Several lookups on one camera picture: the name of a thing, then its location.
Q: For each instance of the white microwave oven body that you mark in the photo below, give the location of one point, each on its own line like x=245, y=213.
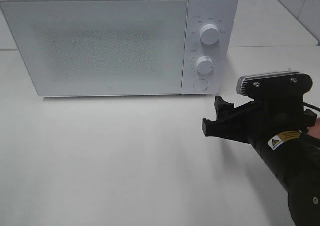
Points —
x=199, y=13

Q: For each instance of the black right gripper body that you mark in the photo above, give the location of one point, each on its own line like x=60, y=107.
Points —
x=262, y=118

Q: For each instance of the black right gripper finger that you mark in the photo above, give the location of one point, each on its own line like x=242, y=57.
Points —
x=224, y=109
x=236, y=129

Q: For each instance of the lower white timer knob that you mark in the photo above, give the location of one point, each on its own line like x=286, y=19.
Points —
x=205, y=64

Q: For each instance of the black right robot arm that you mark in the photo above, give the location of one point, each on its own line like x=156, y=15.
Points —
x=294, y=159

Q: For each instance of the round white door-release button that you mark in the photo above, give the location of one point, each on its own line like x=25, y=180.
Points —
x=201, y=85

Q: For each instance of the white microwave door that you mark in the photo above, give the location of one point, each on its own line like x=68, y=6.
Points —
x=100, y=47

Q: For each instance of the upper white power knob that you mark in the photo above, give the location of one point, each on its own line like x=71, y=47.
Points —
x=209, y=33

